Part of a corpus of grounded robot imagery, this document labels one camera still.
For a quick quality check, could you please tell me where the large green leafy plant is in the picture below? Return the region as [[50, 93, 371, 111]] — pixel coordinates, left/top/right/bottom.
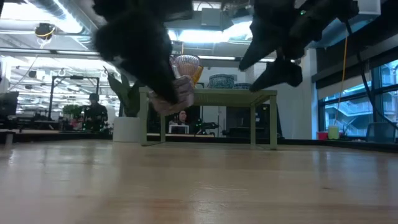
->
[[103, 65, 146, 118]]

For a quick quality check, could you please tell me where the black device with green light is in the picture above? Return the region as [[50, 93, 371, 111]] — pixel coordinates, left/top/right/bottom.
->
[[195, 121, 219, 136]]

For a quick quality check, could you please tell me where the green perforated metal shelf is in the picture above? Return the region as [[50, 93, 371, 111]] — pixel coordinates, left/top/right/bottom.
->
[[139, 87, 278, 151]]

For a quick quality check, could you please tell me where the small green potted plant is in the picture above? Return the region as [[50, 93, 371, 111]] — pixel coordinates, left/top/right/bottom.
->
[[62, 104, 82, 121]]

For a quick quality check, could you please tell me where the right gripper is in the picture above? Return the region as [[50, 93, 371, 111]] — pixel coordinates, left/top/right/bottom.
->
[[238, 0, 359, 93]]

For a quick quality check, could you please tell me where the grey office chair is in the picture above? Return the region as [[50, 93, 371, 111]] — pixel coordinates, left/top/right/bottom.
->
[[366, 121, 397, 144]]

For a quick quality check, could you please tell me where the black yellow ceiling cable reel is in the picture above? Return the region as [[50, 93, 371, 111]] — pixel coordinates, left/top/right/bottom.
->
[[34, 22, 57, 41]]

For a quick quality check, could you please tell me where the pink ribbed glass candle holder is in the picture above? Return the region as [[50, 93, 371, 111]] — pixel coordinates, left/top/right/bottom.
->
[[170, 54, 201, 79]]

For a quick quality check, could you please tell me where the amber ribbed glass candle holder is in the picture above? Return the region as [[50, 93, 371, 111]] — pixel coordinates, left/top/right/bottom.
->
[[192, 64, 205, 87]]

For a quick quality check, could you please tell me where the white laptop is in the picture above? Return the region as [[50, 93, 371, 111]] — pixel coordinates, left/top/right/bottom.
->
[[168, 124, 190, 135]]

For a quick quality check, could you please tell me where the black metal frame rig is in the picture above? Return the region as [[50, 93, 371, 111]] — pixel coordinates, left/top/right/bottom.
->
[[49, 75, 101, 119]]

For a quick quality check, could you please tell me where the pale green plastic container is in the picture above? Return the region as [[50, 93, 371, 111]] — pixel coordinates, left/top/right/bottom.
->
[[327, 124, 340, 140]]

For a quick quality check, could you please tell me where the white round plant pot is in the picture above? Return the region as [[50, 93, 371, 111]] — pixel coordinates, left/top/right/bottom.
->
[[112, 116, 142, 143]]

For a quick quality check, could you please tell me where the person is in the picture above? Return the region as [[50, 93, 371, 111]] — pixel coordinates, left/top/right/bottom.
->
[[83, 92, 109, 131], [174, 110, 188, 126]]

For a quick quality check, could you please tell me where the black computer monitor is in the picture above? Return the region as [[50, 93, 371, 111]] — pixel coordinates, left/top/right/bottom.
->
[[0, 90, 20, 121]]

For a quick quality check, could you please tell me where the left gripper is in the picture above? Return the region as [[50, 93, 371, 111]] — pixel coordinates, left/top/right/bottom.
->
[[92, 0, 194, 105]]

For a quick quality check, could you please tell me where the teal patterned candle tin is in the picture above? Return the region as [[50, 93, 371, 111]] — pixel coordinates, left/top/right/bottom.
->
[[207, 73, 236, 90]]

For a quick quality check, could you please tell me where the yellow hanging cable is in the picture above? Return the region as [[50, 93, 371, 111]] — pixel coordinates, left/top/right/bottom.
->
[[334, 29, 349, 127]]

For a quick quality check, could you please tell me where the purple patterned candle tin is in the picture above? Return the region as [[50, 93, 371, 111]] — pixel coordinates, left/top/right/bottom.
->
[[150, 75, 195, 116]]

